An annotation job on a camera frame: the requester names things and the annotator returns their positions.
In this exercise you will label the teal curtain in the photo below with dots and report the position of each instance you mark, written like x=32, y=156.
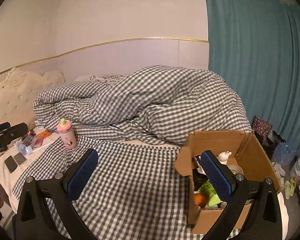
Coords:
x=255, y=48

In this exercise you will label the green slipper pair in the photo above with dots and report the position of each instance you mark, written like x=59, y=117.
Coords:
x=289, y=188

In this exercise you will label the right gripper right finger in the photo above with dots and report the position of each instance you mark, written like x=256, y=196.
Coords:
x=263, y=220

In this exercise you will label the blue plastic bag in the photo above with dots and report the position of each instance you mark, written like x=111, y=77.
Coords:
x=284, y=153

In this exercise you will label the beige tufted headboard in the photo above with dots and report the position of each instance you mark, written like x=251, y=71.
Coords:
x=18, y=92

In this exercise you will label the orange fruit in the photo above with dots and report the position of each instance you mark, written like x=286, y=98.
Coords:
x=201, y=199

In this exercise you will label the pink baby bottle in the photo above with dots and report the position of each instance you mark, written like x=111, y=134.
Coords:
x=66, y=132

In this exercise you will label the grey checked duvet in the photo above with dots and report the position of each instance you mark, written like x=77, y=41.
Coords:
x=155, y=105

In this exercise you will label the white toy figure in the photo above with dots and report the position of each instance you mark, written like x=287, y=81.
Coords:
x=223, y=157

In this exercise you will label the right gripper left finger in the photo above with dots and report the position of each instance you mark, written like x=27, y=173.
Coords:
x=34, y=220

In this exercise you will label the brown cardboard box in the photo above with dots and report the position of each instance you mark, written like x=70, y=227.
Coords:
x=246, y=152

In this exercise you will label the green plastic package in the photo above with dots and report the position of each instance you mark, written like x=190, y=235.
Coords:
x=208, y=189

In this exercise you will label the black square pad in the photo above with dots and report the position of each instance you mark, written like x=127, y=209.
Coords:
x=20, y=158
x=10, y=164

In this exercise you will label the white slipper pair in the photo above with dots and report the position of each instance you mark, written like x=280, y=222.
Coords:
x=280, y=172

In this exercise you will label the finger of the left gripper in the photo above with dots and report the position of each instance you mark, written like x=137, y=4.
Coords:
x=9, y=133

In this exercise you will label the dark patterned bag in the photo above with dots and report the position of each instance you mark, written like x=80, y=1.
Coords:
x=261, y=128

